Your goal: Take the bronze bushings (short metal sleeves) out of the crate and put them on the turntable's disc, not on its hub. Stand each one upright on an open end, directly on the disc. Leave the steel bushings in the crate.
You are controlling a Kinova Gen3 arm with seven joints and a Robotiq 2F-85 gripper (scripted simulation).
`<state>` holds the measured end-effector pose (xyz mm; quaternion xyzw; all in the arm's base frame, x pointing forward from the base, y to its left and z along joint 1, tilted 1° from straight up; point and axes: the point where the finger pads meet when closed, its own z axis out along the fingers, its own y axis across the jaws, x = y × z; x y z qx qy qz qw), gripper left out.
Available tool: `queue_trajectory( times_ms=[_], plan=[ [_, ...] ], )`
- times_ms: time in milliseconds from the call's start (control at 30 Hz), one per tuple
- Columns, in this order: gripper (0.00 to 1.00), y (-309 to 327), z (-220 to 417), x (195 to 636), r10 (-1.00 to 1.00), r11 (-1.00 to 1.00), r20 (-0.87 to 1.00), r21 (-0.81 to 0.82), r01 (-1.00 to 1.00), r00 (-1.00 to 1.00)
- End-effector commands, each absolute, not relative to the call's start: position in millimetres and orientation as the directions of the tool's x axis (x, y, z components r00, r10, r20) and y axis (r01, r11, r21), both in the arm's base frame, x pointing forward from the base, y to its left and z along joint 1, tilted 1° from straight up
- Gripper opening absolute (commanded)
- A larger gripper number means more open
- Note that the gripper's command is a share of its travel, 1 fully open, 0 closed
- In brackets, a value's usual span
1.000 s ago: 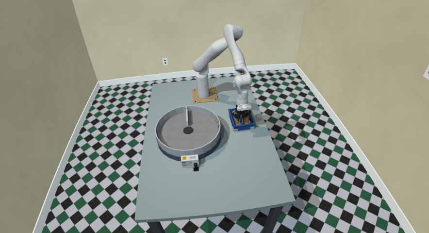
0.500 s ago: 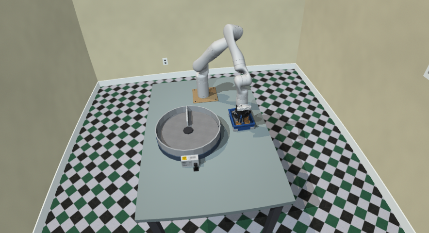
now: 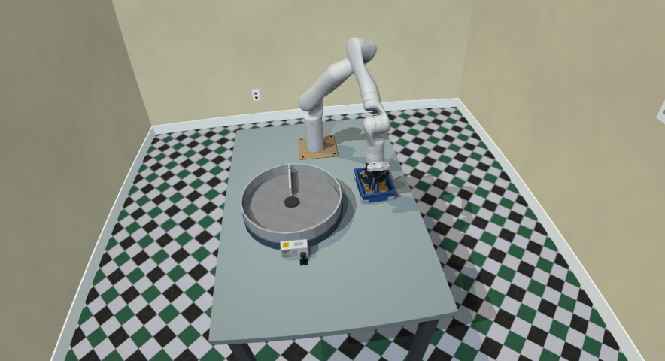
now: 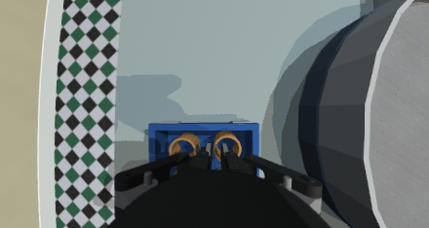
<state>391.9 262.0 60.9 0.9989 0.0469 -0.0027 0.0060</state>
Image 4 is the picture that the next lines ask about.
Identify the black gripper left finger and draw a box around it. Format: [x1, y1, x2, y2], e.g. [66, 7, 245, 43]
[114, 143, 213, 217]

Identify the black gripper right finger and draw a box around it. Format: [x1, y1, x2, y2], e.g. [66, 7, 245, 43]
[220, 143, 323, 216]

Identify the blue crate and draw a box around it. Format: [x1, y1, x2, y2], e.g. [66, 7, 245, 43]
[148, 121, 259, 170]

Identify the grey round turntable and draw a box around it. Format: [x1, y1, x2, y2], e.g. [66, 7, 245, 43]
[298, 0, 429, 228]

